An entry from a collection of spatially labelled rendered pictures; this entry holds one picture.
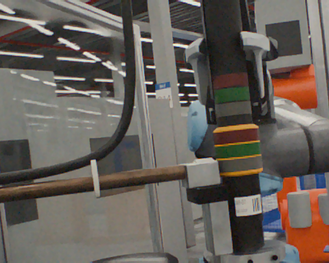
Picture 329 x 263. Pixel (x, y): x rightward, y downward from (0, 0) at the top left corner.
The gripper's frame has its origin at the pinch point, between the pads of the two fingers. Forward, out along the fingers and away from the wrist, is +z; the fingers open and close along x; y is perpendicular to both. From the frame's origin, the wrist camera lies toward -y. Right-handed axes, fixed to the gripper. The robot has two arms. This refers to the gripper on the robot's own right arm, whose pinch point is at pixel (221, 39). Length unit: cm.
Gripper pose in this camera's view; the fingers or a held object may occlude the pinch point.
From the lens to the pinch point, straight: 45.3
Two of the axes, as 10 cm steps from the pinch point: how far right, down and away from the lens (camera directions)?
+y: 1.1, 9.9, 0.6
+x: -9.8, 1.0, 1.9
